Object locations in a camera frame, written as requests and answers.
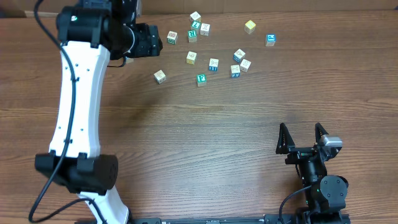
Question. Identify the blue bottom wooden block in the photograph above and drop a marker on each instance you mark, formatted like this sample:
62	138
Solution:
235	71

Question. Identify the cardboard strip at back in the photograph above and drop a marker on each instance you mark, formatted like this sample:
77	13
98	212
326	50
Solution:
17	8

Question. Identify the yellow side wooden block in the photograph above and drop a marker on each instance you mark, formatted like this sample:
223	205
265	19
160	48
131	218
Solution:
191	57

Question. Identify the green L letter block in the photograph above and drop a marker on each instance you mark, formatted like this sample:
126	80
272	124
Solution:
196	26

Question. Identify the blue top letter block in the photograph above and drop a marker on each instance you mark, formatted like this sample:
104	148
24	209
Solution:
130	60

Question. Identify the blue side wooden block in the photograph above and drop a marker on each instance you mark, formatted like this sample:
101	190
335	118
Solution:
213	65

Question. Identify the plain tilted wooden block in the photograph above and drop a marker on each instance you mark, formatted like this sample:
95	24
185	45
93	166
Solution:
244	66

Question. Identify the green F letter block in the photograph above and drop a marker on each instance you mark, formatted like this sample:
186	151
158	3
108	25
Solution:
201	80

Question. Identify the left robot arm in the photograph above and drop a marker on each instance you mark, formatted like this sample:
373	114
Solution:
90	35

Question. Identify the plain wooden picture block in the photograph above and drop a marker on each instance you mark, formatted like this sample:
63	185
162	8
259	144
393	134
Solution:
160	76

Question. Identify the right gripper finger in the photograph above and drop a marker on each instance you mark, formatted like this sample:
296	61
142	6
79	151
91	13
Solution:
319	132
285	144

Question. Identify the blue side tilted block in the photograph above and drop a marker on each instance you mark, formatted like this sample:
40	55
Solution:
239	55

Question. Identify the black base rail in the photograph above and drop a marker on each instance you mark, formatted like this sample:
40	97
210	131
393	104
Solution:
266	219

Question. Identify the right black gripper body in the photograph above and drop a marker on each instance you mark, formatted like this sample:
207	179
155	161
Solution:
303	152

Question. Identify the wooden X block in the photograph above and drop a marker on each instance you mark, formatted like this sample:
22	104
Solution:
205	29

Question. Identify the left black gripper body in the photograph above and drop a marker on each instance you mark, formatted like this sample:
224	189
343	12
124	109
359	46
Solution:
154	40

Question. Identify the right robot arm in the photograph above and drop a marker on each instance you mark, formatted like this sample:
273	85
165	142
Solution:
324	194

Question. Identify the green R letter block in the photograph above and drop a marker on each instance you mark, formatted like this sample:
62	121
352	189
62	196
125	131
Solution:
192	36

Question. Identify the green side B block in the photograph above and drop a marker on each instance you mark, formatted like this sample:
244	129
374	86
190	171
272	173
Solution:
172	37

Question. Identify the blue P letter block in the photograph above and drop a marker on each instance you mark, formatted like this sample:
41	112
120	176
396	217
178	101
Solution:
270	40

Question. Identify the top plain wooden block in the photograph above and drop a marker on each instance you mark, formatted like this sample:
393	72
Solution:
195	16

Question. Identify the yellow top block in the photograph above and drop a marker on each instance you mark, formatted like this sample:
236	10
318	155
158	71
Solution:
249	27

